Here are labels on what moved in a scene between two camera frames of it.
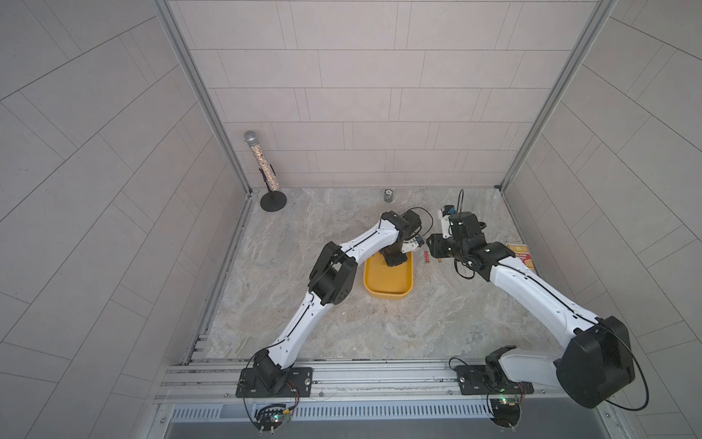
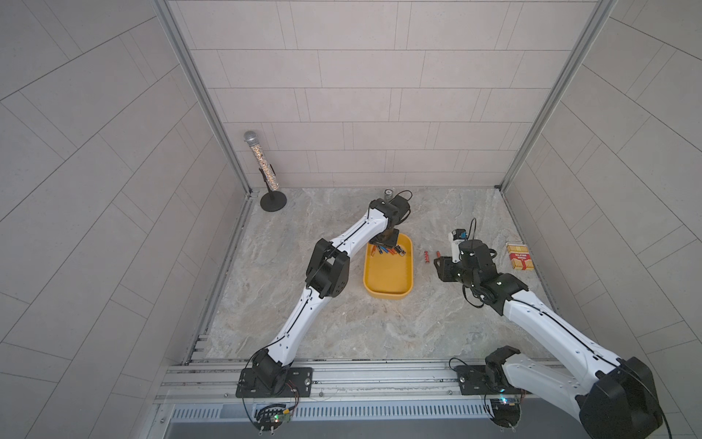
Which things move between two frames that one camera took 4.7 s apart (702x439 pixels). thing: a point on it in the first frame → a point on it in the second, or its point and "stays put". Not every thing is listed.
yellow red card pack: x=522 y=251 stays put
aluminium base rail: x=424 y=383 stays put
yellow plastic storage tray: x=388 y=283 stays put
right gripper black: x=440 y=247 → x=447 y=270
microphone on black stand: x=272 y=200 stays put
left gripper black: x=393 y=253 → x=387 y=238
